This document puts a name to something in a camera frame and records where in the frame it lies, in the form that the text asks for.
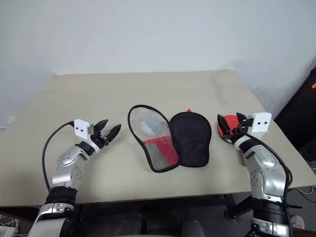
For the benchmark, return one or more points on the orange sticker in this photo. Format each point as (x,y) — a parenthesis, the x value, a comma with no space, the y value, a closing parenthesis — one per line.
(314,86)

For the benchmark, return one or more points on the red mesh pouch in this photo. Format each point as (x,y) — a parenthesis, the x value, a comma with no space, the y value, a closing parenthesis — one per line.
(190,138)

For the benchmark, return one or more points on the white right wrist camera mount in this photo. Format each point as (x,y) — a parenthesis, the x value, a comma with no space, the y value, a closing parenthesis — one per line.
(261,129)

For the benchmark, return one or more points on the black table frame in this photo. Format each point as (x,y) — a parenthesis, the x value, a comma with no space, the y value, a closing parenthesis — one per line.
(234,205)

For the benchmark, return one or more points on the black cabinet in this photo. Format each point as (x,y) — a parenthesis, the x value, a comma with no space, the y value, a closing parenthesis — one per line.
(301,118)

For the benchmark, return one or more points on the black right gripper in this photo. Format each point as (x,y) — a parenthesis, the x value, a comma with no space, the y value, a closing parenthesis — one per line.
(245,125)

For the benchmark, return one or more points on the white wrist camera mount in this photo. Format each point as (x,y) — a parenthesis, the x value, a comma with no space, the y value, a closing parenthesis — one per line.
(261,129)
(82,133)

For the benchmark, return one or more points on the small pale blue object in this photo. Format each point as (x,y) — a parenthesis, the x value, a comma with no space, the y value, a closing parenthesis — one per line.
(153,122)

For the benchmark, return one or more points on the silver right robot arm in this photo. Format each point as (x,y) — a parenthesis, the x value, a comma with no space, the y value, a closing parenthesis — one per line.
(266,172)

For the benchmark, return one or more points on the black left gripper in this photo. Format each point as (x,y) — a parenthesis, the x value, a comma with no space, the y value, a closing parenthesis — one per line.
(101,141)

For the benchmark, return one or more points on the red round object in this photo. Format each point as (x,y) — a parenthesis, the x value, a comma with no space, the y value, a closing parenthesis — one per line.
(232,121)

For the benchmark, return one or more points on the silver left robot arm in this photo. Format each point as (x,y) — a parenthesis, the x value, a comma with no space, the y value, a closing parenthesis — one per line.
(65,158)

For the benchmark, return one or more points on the small white rounded object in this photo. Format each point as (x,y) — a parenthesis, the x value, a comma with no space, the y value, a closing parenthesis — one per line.
(298,221)

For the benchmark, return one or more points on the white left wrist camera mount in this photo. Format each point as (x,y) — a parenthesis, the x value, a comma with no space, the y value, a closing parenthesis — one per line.
(82,133)

